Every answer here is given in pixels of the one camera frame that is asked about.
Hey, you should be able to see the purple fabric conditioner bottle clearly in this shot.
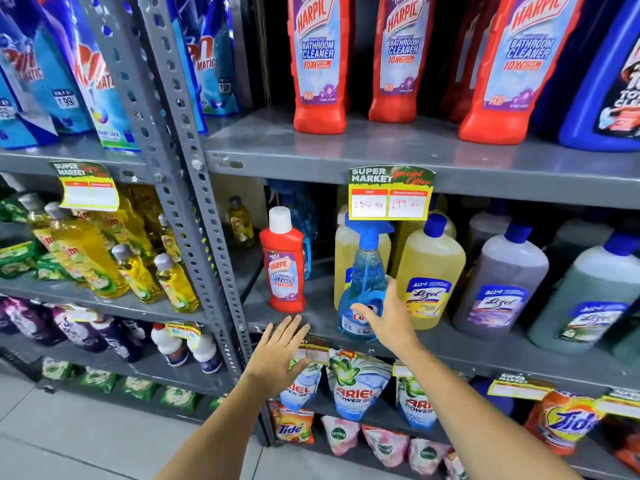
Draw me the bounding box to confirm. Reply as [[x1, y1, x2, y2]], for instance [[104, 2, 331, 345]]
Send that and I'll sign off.
[[0, 296, 67, 346], [49, 305, 109, 354], [91, 315, 147, 364]]

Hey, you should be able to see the grey metal shelf rack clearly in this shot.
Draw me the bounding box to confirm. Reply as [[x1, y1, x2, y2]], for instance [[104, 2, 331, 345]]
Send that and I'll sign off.
[[200, 0, 640, 480], [0, 0, 273, 448]]

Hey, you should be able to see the purple floor cleaner bottle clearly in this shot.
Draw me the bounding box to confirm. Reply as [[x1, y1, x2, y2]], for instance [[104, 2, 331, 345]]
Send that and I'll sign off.
[[466, 199, 514, 258], [452, 223, 550, 341]]

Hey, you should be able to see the white green detergent pouch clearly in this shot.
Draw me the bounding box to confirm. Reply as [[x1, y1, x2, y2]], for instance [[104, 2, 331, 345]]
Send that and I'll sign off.
[[394, 374, 439, 431], [326, 348, 394, 422], [279, 347, 324, 411]]

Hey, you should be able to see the small red bathroom cleaner bottle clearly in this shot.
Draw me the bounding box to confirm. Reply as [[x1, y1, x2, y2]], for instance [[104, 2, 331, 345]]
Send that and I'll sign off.
[[259, 206, 307, 314]]

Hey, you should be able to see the person's left forearm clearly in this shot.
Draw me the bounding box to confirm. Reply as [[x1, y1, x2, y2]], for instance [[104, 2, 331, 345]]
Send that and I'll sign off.
[[154, 377, 277, 480]]

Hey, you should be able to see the person's left hand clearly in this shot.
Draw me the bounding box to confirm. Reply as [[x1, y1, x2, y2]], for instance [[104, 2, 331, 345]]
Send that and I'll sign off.
[[243, 315, 312, 391]]

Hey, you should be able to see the orange detergent powder packet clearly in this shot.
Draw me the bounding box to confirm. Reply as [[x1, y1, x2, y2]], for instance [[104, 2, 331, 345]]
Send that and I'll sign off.
[[614, 419, 640, 474], [523, 390, 607, 457], [269, 400, 315, 445]]

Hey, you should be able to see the blue detergent pouch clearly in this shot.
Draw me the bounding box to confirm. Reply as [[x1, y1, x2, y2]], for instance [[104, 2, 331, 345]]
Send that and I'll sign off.
[[174, 0, 241, 117], [0, 0, 97, 136], [29, 0, 141, 152], [165, 0, 209, 136], [0, 70, 60, 150]]

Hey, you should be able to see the stack of green dishwash packets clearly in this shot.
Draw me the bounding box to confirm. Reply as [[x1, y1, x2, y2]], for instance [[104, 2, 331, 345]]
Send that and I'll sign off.
[[0, 189, 73, 284]]

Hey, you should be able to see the yellow floor cleaner bottle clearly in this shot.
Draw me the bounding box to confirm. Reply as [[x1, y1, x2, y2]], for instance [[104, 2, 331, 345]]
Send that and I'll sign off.
[[390, 194, 457, 278], [334, 205, 392, 311], [395, 213, 467, 331]]

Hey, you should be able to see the dark blue pouch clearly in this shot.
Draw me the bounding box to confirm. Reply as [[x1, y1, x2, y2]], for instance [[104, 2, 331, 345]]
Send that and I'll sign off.
[[469, 377, 516, 416]]

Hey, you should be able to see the large red bathroom cleaner bottle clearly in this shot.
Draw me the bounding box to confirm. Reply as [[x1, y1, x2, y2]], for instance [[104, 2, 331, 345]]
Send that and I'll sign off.
[[287, 0, 356, 135], [442, 0, 502, 123], [458, 0, 587, 146], [368, 0, 437, 124]]

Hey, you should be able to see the blue toilet cleaner bottle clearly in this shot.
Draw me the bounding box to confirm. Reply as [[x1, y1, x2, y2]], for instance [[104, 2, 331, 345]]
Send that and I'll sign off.
[[530, 0, 628, 141], [558, 0, 640, 153]]

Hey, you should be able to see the green floor cleaner bottle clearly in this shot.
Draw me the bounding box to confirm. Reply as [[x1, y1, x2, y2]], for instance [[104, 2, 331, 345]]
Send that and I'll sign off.
[[527, 232, 640, 356], [549, 210, 617, 278]]

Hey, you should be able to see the row of yellow dishwash bottles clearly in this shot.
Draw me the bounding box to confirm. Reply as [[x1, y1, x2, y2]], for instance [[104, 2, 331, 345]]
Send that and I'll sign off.
[[19, 184, 202, 314]]

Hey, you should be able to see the person's right forearm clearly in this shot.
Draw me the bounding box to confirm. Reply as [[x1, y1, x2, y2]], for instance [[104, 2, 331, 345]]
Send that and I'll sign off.
[[397, 340, 585, 480]]

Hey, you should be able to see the person's right hand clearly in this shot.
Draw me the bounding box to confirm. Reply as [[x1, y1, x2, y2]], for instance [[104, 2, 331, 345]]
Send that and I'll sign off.
[[350, 278, 420, 353]]

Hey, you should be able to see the white cleaner bottle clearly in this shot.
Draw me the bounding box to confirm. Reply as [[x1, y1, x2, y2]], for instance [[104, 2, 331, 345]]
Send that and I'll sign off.
[[150, 322, 190, 368], [189, 332, 224, 375]]

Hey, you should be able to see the pink handwash refill pouch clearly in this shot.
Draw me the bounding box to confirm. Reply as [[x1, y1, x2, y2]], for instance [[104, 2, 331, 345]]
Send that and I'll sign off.
[[442, 452, 469, 480], [408, 438, 452, 477], [320, 415, 361, 457], [361, 424, 410, 468]]

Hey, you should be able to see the small yellow dishwash liquid bottle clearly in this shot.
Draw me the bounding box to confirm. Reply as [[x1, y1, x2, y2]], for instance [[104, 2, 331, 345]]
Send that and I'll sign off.
[[228, 196, 255, 248]]

